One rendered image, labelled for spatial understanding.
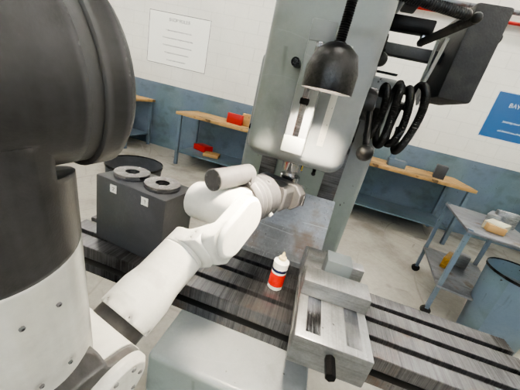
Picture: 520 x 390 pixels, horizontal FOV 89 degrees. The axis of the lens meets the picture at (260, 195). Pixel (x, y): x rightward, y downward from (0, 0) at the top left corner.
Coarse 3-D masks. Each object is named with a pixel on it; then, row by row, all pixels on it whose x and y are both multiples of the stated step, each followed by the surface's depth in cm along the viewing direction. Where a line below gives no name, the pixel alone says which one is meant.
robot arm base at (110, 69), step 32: (64, 0) 10; (96, 0) 11; (96, 32) 10; (96, 64) 11; (128, 64) 12; (96, 96) 11; (128, 96) 12; (96, 128) 12; (128, 128) 13; (96, 160) 14
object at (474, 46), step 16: (496, 16) 60; (464, 32) 62; (480, 32) 61; (496, 32) 61; (448, 48) 69; (464, 48) 63; (480, 48) 62; (448, 64) 66; (464, 64) 64; (480, 64) 63; (432, 80) 74; (448, 80) 65; (464, 80) 65; (480, 80) 64; (432, 96) 71; (448, 96) 66; (464, 96) 66
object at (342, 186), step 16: (384, 80) 84; (256, 96) 95; (352, 144) 91; (256, 160) 102; (272, 160) 100; (352, 160) 93; (368, 160) 92; (304, 176) 99; (320, 176) 97; (336, 176) 95; (352, 176) 94; (320, 192) 99; (336, 192) 98; (352, 192) 96; (336, 208) 99; (352, 208) 99; (336, 224) 101; (336, 240) 103
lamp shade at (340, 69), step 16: (320, 48) 34; (336, 48) 33; (352, 48) 34; (320, 64) 34; (336, 64) 33; (352, 64) 34; (304, 80) 36; (320, 80) 34; (336, 80) 34; (352, 80) 34
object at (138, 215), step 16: (112, 176) 68; (128, 176) 67; (144, 176) 70; (160, 176) 72; (112, 192) 67; (128, 192) 66; (144, 192) 64; (160, 192) 65; (176, 192) 68; (112, 208) 69; (128, 208) 67; (144, 208) 65; (160, 208) 63; (176, 208) 68; (112, 224) 71; (128, 224) 69; (144, 224) 67; (160, 224) 65; (176, 224) 70; (112, 240) 72; (128, 240) 70; (144, 240) 68; (160, 240) 66; (144, 256) 70
